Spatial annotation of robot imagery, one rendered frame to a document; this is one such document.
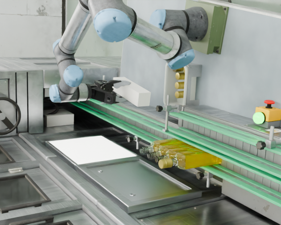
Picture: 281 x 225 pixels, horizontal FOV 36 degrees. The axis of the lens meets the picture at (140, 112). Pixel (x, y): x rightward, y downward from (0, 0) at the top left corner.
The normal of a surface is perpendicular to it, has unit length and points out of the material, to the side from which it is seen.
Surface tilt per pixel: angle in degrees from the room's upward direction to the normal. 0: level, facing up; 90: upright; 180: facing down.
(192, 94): 90
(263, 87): 0
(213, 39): 90
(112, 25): 84
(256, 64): 0
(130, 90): 0
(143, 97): 90
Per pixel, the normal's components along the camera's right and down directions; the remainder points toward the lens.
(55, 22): 0.52, 0.21
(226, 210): 0.04, -0.97
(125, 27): 0.22, 0.84
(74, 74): 0.41, -0.49
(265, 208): -0.86, 0.07
